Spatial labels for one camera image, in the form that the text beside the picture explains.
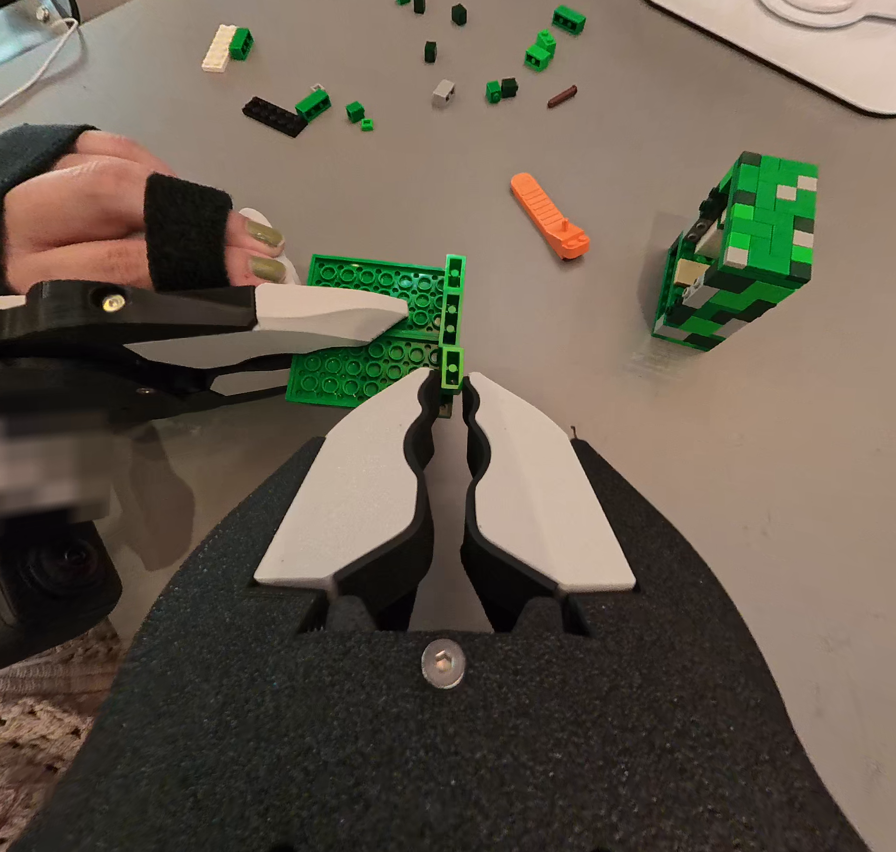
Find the person's left hand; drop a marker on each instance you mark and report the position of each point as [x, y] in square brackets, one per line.
[70, 222]

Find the black lego plate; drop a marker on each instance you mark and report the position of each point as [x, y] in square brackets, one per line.
[273, 117]

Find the grey lego brick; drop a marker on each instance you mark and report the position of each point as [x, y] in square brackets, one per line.
[443, 94]

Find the green blocky lego build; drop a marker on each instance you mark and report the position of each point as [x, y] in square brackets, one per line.
[763, 236]

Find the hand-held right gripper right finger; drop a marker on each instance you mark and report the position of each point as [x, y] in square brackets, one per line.
[553, 509]

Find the orange brick separator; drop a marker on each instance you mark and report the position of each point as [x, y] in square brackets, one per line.
[542, 204]

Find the metal bracket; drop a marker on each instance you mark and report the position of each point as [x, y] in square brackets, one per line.
[21, 33]

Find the long green lego brick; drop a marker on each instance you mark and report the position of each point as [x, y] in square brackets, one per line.
[451, 320]

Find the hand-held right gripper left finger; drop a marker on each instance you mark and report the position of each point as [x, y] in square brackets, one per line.
[343, 502]

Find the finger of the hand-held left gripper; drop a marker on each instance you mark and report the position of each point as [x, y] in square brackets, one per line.
[245, 381]
[329, 309]

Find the brown lego bar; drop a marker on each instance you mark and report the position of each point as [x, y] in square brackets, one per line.
[562, 96]

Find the white lego plate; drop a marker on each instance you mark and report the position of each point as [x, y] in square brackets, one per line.
[218, 50]

